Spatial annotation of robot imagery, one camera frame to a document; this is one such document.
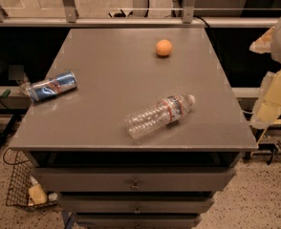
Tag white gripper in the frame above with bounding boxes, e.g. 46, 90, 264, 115
249, 17, 281, 129

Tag orange fruit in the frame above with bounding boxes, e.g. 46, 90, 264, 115
156, 39, 172, 56

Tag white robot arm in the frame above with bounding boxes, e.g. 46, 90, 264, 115
249, 17, 281, 129

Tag red bull can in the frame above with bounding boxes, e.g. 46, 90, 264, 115
26, 71, 77, 103

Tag clear plastic water bottle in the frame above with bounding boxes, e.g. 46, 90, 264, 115
125, 94, 196, 138

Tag grey drawer cabinet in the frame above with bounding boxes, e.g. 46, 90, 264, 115
11, 29, 256, 229

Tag yellow sponge in basket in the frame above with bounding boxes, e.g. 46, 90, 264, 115
29, 184, 48, 205

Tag black wire basket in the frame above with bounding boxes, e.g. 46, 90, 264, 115
6, 152, 57, 211

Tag black cable on floor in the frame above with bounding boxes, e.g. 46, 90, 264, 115
2, 147, 30, 166

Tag metal rail frame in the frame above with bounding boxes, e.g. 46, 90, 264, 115
0, 0, 281, 28

